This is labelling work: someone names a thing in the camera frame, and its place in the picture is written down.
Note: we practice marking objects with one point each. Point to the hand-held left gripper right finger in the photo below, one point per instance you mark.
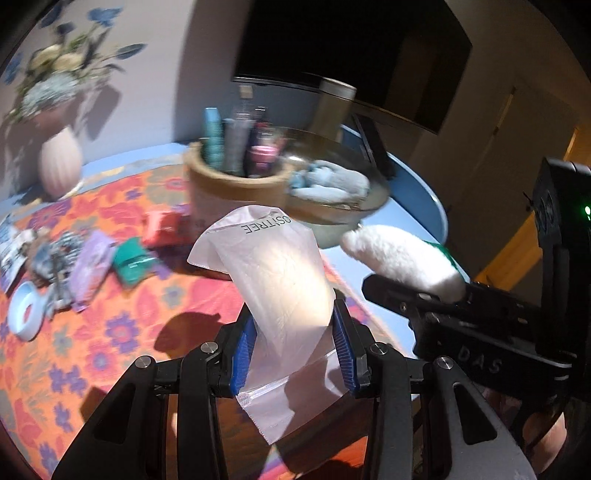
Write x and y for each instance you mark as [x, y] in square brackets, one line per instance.
[345, 355]

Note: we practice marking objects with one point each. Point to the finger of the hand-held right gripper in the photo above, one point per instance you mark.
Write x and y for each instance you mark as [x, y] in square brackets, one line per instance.
[388, 290]

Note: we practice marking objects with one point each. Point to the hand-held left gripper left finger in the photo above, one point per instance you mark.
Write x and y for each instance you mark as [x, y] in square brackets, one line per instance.
[242, 355]

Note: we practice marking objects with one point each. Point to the white fluffy plush piece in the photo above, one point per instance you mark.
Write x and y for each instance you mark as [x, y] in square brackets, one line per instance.
[401, 258]

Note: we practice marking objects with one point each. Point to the white plastic pouch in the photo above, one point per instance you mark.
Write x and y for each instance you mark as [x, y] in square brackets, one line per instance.
[277, 277]

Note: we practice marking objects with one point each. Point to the glass bowl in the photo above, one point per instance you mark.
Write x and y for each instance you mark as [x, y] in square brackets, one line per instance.
[323, 226]

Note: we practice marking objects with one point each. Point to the grey plush toy teal hat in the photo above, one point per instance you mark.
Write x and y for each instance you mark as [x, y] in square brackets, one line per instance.
[341, 182]

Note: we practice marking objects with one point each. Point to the teal packet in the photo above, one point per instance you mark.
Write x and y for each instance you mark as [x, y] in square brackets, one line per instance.
[131, 263]

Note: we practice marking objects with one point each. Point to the pink soft packet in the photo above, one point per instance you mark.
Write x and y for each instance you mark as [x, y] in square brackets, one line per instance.
[161, 228]

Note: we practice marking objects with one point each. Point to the purple packet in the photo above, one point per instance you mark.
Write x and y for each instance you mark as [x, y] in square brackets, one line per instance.
[90, 267]

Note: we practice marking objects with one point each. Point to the light blue tape roll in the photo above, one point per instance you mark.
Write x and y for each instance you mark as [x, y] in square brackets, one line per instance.
[18, 318]

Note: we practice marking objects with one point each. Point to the printed photo packet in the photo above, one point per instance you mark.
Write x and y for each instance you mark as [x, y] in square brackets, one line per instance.
[14, 249]

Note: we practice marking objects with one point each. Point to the person's right hand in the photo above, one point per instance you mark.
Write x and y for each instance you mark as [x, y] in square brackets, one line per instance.
[549, 438]

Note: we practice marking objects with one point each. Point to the floral orange tablecloth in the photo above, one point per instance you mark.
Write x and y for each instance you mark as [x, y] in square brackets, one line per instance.
[115, 332]

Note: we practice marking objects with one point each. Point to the wooden door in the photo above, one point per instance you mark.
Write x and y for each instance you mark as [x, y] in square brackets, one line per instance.
[508, 184]

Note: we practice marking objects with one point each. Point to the round wooden holder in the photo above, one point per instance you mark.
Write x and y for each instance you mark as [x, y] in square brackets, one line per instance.
[221, 194]

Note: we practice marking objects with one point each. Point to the pink jar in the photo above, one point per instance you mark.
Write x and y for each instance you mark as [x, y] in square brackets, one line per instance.
[263, 152]

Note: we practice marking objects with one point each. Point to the dark bottle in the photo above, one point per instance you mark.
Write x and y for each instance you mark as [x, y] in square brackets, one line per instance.
[261, 124]

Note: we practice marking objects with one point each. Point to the grey tube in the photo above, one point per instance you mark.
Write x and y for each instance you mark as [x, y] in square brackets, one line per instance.
[235, 143]

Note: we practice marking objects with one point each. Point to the teal bottle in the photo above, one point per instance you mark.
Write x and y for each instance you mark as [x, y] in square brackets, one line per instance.
[213, 138]

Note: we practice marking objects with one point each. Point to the black television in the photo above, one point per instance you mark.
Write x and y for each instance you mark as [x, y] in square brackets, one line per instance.
[346, 41]

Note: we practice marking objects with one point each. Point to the white ribbed vase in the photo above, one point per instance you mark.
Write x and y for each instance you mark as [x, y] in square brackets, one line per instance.
[60, 161]

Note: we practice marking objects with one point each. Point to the flower bouquet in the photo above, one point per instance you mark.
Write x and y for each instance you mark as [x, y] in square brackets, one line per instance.
[51, 87]

